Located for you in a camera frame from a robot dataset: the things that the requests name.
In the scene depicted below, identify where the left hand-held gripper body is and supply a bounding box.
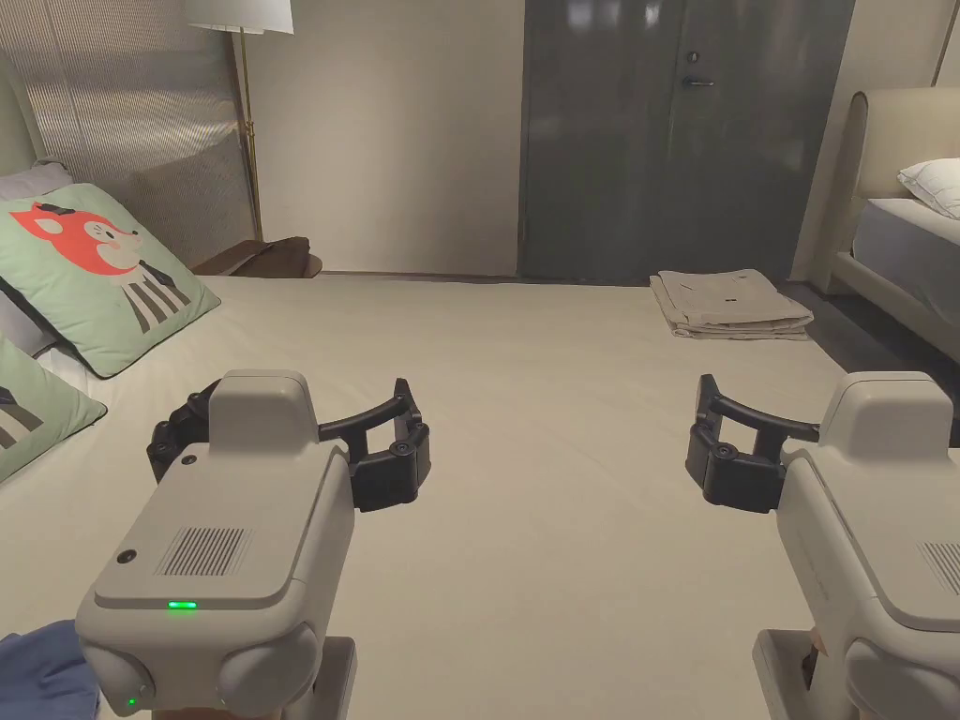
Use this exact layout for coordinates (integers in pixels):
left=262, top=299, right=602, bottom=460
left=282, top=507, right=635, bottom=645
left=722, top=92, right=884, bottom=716
left=74, top=369, right=358, bottom=720

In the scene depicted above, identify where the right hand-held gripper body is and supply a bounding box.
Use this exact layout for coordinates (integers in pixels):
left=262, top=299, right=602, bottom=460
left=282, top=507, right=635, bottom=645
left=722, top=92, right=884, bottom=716
left=753, top=371, right=960, bottom=720

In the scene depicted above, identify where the person's right hand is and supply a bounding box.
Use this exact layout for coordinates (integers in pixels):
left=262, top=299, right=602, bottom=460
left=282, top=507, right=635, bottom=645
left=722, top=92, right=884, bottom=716
left=803, top=626, right=828, bottom=690

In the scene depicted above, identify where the green fox print cushion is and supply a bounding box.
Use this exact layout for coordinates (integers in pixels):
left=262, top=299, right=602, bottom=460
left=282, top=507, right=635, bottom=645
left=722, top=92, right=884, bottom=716
left=0, top=336, right=110, bottom=486
left=0, top=183, right=223, bottom=381

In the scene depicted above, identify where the bed with beige sheet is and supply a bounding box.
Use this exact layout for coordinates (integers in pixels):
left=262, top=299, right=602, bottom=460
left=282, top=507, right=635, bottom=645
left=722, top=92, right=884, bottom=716
left=0, top=271, right=960, bottom=720

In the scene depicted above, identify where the folded beige cloth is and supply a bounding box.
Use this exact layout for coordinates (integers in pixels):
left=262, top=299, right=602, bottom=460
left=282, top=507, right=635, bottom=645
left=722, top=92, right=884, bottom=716
left=648, top=268, right=817, bottom=342

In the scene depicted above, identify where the round brown side table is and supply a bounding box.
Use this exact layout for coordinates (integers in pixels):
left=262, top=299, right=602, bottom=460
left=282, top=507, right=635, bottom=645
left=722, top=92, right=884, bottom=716
left=188, top=235, right=325, bottom=279

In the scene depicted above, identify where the dark blue garment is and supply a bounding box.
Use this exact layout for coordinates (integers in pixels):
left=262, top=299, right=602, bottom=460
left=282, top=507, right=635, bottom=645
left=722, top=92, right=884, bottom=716
left=0, top=621, right=105, bottom=720

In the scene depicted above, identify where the beige bed with grey mattress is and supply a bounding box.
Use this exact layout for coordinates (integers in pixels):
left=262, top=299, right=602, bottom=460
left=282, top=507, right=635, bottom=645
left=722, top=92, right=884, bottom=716
left=826, top=88, right=960, bottom=365

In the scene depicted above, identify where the floor lamp with white shade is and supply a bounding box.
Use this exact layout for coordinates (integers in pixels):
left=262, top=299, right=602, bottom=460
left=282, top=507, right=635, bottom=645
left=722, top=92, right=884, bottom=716
left=186, top=0, right=295, bottom=245

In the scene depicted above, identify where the dark grey door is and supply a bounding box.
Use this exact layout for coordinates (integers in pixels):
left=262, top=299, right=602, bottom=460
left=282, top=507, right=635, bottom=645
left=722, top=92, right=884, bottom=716
left=516, top=0, right=858, bottom=287

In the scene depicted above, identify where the white pillow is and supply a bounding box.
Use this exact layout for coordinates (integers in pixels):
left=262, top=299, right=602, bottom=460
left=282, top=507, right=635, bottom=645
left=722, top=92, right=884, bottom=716
left=896, top=156, right=960, bottom=220

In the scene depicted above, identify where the beige padded headboard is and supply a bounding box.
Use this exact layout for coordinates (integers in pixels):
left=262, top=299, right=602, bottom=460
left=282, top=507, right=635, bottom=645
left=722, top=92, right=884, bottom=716
left=0, top=56, right=40, bottom=178

